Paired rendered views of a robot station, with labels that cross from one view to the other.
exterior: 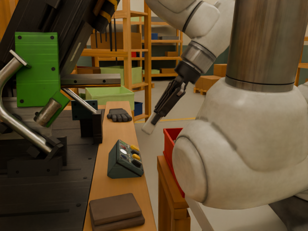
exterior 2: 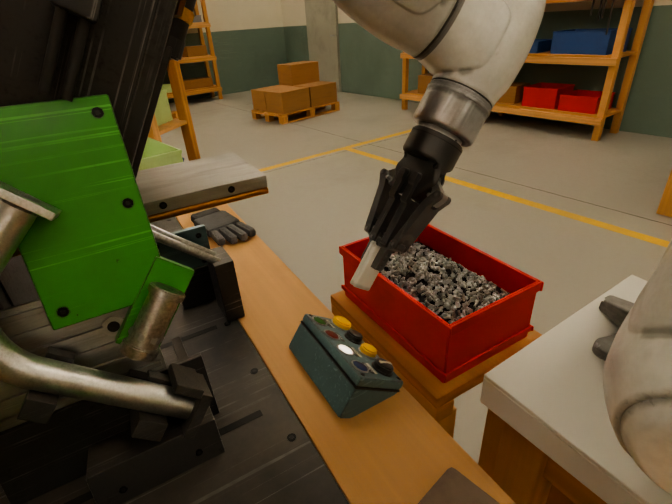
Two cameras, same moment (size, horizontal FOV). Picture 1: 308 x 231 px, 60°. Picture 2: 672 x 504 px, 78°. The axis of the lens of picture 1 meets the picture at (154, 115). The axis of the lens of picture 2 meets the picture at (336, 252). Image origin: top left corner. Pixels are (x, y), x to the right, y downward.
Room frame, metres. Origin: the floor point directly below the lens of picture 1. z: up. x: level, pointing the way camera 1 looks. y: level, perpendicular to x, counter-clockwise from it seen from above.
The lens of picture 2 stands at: (0.32, 0.23, 1.32)
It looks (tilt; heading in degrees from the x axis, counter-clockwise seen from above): 29 degrees down; 339
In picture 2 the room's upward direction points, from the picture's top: 4 degrees counter-clockwise
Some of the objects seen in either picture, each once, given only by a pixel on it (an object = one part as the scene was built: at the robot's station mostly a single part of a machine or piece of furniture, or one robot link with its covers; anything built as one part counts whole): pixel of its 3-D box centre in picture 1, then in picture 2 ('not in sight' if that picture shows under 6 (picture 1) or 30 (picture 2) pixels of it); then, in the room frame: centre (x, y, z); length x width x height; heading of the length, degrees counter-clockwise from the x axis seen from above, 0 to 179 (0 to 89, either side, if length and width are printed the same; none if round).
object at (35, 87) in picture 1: (41, 68); (79, 203); (0.79, 0.33, 1.17); 0.13 x 0.12 x 0.20; 8
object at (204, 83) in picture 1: (221, 79); (294, 90); (7.07, -1.79, 0.37); 1.20 x 0.80 x 0.74; 112
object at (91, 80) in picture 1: (65, 80); (120, 200); (0.95, 0.32, 1.11); 0.39 x 0.16 x 0.03; 98
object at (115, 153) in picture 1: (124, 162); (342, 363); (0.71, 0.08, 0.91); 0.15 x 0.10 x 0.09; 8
